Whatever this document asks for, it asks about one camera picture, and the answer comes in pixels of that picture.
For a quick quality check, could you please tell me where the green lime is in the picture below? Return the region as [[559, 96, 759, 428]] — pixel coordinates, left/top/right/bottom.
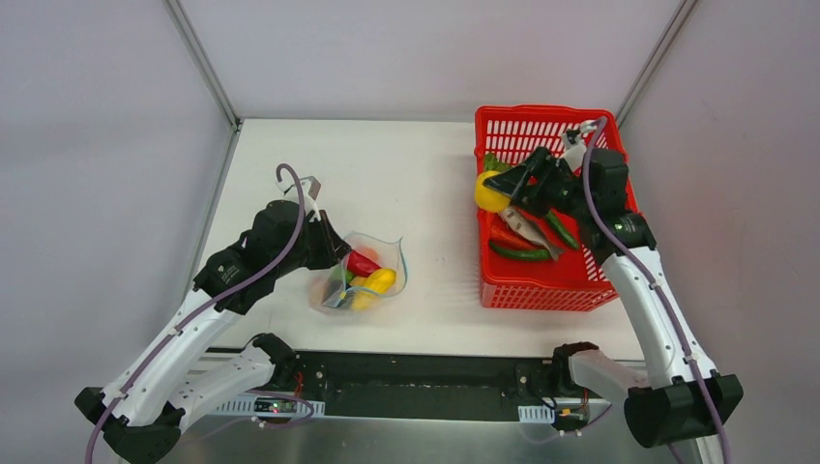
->
[[330, 265, 355, 287]]

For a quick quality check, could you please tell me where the yellow lemon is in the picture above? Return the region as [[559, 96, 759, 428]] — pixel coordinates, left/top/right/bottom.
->
[[474, 170, 511, 213]]

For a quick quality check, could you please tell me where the red chili pepper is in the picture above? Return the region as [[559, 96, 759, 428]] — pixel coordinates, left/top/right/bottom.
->
[[345, 250, 381, 277]]

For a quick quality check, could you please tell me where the peach fruit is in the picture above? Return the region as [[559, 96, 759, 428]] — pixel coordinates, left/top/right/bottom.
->
[[309, 279, 328, 308]]

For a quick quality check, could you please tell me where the clear zip top bag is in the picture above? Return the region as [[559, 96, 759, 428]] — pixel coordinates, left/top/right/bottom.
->
[[308, 232, 408, 314]]

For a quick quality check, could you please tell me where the yellow corn cob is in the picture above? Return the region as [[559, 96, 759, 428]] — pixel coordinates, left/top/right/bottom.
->
[[351, 268, 396, 311]]

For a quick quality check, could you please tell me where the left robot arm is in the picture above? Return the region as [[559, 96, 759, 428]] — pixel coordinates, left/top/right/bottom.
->
[[74, 200, 351, 463]]

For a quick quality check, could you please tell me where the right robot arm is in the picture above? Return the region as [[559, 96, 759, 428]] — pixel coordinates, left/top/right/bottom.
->
[[477, 147, 744, 449]]

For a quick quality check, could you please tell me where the green lettuce leaf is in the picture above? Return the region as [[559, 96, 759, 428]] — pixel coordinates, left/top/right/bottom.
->
[[483, 153, 512, 173]]

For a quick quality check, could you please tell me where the toy grey fish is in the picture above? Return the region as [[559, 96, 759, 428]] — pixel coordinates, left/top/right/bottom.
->
[[498, 206, 564, 261]]

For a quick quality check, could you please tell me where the red plastic basket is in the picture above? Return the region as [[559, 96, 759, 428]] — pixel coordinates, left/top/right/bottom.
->
[[474, 105, 640, 312]]

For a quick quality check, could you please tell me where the long green cucumber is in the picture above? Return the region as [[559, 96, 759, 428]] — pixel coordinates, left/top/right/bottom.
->
[[544, 211, 580, 250]]

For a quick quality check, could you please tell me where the green chili pepper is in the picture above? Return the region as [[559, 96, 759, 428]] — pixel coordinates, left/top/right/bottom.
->
[[488, 242, 552, 262]]

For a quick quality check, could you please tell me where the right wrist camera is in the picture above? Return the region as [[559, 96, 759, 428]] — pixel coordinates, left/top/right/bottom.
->
[[560, 120, 598, 172]]

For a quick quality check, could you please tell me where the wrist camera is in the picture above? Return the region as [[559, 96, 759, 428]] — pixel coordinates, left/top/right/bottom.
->
[[277, 176, 322, 222], [560, 120, 598, 172]]

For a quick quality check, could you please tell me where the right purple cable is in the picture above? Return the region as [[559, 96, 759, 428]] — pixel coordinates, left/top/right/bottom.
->
[[581, 116, 733, 464]]

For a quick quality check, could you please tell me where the purple cable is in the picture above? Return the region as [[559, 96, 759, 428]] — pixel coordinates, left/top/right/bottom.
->
[[581, 116, 733, 464], [84, 162, 308, 464]]

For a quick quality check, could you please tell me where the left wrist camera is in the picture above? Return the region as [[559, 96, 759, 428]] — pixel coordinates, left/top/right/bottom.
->
[[277, 176, 322, 222]]

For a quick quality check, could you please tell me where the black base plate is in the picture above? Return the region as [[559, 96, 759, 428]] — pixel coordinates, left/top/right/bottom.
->
[[259, 351, 596, 421]]

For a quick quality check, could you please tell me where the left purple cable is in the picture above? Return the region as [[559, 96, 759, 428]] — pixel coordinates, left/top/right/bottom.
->
[[84, 162, 308, 464]]

